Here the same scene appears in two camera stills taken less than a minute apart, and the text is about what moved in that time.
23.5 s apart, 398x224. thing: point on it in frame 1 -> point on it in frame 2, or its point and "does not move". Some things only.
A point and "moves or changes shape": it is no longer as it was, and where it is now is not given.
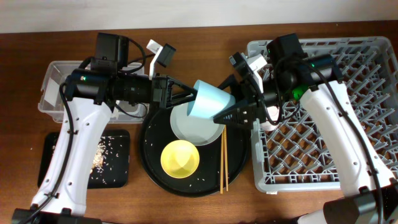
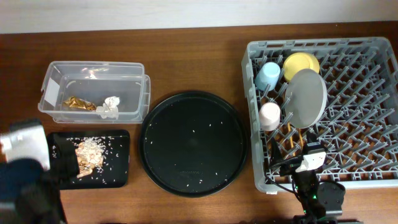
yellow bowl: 180,158 moves or changes shape
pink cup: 273,114 does not move
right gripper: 252,98 -> 290,167
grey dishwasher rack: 295,155 does not move
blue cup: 209,102 moves or changes shape
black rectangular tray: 114,171 does not move
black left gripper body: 159,91 -> 65,163
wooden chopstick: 226,158 -> 301,139
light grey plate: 199,131 moves or changes shape
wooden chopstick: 221,162 -> 291,139
